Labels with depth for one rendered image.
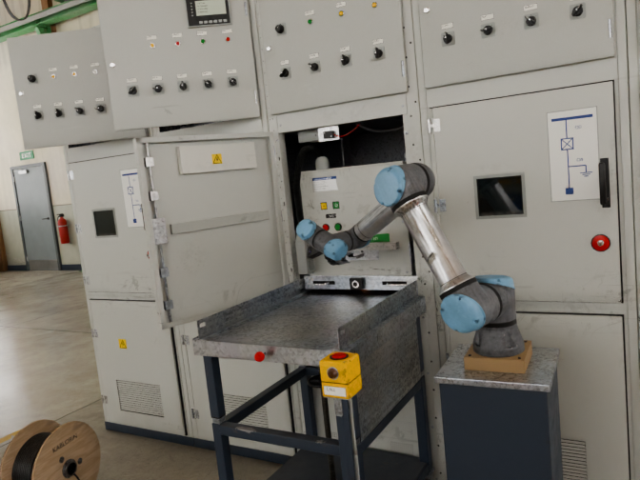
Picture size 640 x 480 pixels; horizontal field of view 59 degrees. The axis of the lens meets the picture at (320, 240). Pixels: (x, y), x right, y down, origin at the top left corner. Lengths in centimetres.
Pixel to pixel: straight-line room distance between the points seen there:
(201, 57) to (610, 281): 184
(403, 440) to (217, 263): 109
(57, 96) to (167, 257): 122
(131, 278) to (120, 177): 54
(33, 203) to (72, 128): 964
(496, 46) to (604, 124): 45
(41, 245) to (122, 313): 949
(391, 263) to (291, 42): 101
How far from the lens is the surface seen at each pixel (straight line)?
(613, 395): 228
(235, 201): 246
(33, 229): 1289
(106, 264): 336
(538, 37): 215
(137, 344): 332
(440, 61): 222
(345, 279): 248
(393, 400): 211
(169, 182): 233
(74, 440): 293
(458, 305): 162
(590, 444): 236
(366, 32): 235
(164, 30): 268
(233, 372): 291
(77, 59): 319
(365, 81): 233
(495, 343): 178
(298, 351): 181
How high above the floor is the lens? 138
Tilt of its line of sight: 7 degrees down
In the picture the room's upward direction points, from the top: 6 degrees counter-clockwise
